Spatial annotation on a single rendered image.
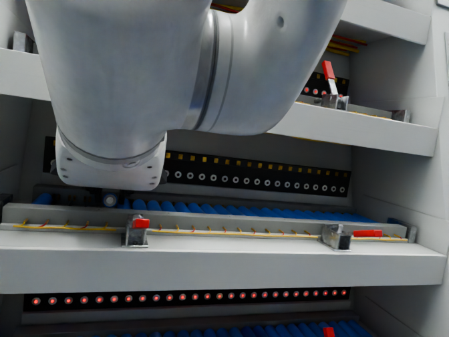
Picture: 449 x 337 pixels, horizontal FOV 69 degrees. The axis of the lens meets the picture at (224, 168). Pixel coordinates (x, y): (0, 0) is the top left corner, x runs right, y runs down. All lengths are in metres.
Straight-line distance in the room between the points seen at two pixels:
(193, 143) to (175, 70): 0.42
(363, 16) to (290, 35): 0.43
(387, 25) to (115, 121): 0.51
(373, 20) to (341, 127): 0.20
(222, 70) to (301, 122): 0.28
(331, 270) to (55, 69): 0.38
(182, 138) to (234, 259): 0.27
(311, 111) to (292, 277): 0.22
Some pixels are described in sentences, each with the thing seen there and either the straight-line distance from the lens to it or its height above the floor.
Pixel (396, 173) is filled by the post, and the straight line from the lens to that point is 0.66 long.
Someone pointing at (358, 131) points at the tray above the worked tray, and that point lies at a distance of 0.51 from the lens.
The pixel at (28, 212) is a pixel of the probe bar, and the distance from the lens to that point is 0.41.
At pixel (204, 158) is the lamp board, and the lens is 0.55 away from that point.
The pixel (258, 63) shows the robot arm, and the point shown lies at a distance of 0.19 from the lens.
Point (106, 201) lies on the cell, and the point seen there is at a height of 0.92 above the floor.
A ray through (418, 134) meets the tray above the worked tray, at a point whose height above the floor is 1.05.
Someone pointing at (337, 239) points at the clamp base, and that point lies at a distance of 0.46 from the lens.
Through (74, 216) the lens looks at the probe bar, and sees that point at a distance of 0.41.
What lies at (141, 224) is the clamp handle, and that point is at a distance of 0.30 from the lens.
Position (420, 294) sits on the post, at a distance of 0.63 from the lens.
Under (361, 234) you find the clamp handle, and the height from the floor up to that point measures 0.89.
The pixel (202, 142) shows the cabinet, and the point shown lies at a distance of 0.59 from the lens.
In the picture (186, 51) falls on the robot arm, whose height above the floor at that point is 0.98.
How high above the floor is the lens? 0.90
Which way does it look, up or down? 10 degrees up
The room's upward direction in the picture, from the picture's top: 3 degrees clockwise
